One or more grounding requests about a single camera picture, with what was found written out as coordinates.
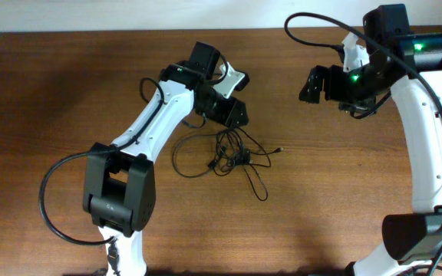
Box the black usb cables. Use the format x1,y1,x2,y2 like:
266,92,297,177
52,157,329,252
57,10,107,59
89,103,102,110
171,127,284,202

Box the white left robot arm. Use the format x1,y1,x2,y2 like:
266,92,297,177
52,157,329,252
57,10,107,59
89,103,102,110
83,42,249,275

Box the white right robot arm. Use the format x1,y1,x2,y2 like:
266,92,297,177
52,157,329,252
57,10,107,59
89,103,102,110
299,4,442,275

